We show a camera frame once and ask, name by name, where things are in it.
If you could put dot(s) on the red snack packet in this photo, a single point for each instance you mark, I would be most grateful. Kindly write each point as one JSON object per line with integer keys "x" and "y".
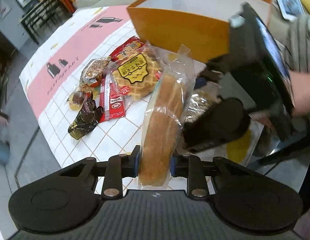
{"x": 125, "y": 48}

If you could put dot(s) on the person's right forearm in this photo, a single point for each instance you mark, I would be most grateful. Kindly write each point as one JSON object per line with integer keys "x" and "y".
{"x": 301, "y": 92}

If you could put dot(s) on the black and gold candy packet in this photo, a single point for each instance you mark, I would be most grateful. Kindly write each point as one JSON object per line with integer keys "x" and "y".
{"x": 82, "y": 122}

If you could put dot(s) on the framed wall picture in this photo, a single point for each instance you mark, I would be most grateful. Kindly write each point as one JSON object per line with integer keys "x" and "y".
{"x": 2, "y": 8}

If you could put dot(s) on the orange cardboard box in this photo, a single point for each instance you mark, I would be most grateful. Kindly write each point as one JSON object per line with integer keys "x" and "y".
{"x": 182, "y": 30}

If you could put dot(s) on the orange stool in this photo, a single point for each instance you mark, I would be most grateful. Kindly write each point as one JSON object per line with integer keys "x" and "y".
{"x": 68, "y": 0}

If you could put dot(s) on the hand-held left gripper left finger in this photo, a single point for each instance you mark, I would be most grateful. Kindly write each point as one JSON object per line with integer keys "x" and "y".
{"x": 137, "y": 162}

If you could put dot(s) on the waffle packet with yellow label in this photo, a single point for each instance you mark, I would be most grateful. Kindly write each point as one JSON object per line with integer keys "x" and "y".
{"x": 135, "y": 72}

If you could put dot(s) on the pink and white printed tablecloth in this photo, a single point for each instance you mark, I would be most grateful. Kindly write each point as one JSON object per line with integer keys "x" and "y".
{"x": 70, "y": 55}

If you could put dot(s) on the dark snack packet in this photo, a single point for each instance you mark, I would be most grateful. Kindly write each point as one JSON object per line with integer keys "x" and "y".
{"x": 200, "y": 105}

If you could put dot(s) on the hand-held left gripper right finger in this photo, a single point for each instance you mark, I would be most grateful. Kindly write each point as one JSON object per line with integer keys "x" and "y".
{"x": 173, "y": 166}

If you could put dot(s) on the brown candy in clear wrapper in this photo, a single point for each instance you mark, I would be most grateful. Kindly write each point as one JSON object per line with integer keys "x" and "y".
{"x": 76, "y": 97}

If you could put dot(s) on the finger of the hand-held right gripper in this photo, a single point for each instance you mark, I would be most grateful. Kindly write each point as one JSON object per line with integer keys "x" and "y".
{"x": 200, "y": 82}

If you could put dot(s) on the clear nut snack packet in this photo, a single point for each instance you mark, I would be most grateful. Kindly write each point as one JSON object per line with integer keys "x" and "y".
{"x": 95, "y": 68}

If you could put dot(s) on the long bread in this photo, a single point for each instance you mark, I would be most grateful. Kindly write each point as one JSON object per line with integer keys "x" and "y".
{"x": 160, "y": 130}

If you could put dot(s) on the black dining table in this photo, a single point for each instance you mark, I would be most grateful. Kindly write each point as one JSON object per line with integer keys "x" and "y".
{"x": 44, "y": 12}

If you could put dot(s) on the red sausage stick packet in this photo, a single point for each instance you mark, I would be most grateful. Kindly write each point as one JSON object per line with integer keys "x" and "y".
{"x": 112, "y": 102}

